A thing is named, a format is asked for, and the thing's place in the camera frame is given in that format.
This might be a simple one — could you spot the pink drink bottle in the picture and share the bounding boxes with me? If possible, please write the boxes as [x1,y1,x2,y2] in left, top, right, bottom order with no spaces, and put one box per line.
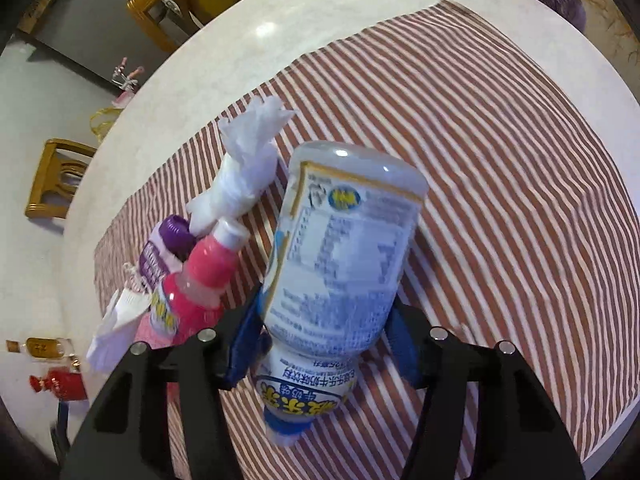
[134,218,250,349]

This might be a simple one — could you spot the purple yogurt pouch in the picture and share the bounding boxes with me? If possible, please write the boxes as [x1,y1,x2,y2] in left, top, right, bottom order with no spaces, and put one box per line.
[124,214,196,294]

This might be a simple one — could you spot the blue white drink bottle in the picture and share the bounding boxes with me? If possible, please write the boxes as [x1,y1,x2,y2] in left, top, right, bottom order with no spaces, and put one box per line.
[253,141,427,446]

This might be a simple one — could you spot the white tissue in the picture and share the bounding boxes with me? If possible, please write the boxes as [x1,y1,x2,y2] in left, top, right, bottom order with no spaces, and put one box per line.
[186,96,295,237]

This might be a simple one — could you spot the small white paper tag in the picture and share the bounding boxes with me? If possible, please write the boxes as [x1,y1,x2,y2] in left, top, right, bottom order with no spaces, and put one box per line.
[86,288,151,374]

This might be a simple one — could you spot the red liquor bottle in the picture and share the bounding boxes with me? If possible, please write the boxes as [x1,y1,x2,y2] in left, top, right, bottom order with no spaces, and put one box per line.
[28,367,88,402]

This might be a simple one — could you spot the clear liquor bottle gold label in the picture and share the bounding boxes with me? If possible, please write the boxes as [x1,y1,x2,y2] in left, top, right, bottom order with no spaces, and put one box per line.
[6,337,74,362]

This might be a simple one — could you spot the pink toy bicycle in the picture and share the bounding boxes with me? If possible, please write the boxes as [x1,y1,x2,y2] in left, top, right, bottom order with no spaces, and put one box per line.
[89,56,144,144]

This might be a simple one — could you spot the grey refrigerator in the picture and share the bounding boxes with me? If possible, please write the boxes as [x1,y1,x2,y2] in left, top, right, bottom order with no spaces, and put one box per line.
[29,0,168,86]

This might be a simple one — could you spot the wooden chair by wall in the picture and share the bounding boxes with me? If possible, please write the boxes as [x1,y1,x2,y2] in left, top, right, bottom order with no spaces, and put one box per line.
[24,139,96,219]

